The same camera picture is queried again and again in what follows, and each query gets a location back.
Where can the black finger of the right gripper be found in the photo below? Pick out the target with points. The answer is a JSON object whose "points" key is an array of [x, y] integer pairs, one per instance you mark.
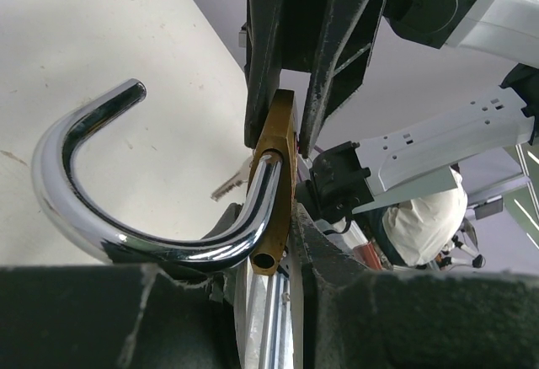
{"points": [[263, 63]]}

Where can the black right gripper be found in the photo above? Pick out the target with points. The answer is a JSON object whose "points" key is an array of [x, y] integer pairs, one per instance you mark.
{"points": [[426, 22]]}

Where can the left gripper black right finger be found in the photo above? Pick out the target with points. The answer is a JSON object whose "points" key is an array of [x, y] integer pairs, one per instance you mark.
{"points": [[432, 319]]}

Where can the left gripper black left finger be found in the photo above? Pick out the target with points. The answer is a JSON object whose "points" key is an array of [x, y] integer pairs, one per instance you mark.
{"points": [[132, 315]]}

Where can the large brass padlock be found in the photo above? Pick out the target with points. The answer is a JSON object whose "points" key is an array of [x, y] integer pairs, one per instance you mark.
{"points": [[122, 180]]}

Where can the large padlock keys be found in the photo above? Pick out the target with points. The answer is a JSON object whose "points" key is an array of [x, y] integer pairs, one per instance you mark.
{"points": [[237, 179]]}

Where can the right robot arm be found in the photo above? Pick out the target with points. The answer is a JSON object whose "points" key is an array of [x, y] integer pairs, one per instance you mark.
{"points": [[347, 142]]}

